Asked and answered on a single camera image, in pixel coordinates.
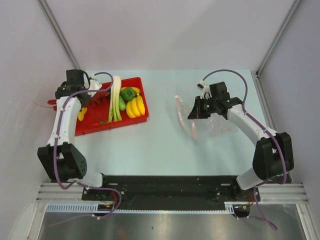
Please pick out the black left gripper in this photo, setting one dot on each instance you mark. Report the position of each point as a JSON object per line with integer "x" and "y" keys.
{"x": 84, "y": 104}

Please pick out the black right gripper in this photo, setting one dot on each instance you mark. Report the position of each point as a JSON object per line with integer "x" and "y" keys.
{"x": 197, "y": 112}

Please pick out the clear zip top bag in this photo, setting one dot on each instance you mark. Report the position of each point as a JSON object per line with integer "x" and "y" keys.
{"x": 200, "y": 129}

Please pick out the yellow bell pepper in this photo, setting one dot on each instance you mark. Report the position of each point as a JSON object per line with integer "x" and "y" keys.
{"x": 81, "y": 114}

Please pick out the green bell pepper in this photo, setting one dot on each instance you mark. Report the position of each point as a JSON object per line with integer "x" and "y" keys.
{"x": 128, "y": 94}

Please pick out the red toy lobster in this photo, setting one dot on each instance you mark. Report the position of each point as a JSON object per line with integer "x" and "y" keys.
{"x": 95, "y": 100}

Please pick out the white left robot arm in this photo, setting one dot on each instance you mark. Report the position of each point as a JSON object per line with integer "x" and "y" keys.
{"x": 61, "y": 160}

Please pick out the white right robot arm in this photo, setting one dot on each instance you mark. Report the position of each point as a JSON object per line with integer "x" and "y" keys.
{"x": 273, "y": 155}

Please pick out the red plastic tray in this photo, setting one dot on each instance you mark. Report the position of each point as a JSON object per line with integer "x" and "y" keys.
{"x": 97, "y": 113}

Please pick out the white green leek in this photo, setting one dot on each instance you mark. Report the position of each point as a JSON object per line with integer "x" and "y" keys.
{"x": 114, "y": 109}

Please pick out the green cucumber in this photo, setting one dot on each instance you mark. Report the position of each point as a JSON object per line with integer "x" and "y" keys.
{"x": 121, "y": 104}

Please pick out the single yellow banana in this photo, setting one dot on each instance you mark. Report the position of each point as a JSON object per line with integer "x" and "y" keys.
{"x": 135, "y": 89}

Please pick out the yellow banana bunch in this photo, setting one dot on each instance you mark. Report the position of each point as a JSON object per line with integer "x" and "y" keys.
{"x": 136, "y": 107}

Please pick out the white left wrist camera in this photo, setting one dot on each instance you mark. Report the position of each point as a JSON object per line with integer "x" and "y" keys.
{"x": 94, "y": 86}

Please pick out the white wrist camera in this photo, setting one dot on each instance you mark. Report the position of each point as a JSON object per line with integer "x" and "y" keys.
{"x": 205, "y": 90}
{"x": 94, "y": 86}

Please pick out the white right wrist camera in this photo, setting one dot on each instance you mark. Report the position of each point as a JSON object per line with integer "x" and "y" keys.
{"x": 205, "y": 90}

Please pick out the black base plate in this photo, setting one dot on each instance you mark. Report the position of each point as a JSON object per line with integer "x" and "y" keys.
{"x": 172, "y": 193}

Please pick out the white slotted cable duct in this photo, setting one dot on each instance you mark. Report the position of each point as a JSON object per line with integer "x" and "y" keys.
{"x": 96, "y": 208}

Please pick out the aluminium frame rail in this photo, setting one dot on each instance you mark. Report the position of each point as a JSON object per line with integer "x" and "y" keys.
{"x": 290, "y": 193}

